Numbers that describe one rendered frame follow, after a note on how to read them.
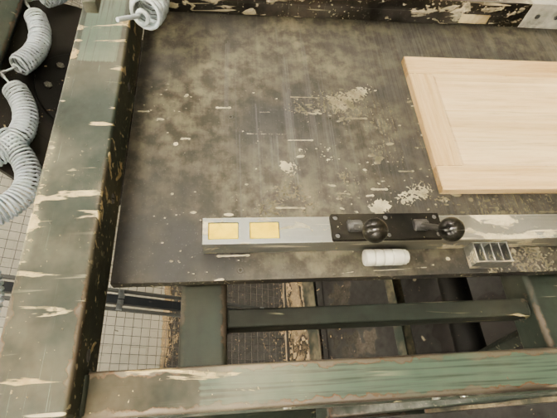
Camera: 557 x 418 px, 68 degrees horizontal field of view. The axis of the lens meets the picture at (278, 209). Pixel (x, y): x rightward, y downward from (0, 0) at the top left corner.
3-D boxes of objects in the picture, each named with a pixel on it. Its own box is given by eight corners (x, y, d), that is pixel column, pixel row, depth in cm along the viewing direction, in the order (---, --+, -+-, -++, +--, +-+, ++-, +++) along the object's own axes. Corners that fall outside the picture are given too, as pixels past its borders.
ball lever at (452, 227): (427, 235, 74) (470, 242, 61) (407, 235, 74) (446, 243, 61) (427, 214, 74) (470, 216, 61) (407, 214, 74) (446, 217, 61)
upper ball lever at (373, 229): (362, 236, 73) (392, 244, 60) (341, 236, 73) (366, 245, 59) (362, 215, 73) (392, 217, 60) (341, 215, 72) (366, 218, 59)
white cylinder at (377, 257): (363, 269, 73) (405, 267, 74) (367, 262, 71) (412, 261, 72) (360, 253, 75) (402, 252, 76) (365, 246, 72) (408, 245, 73)
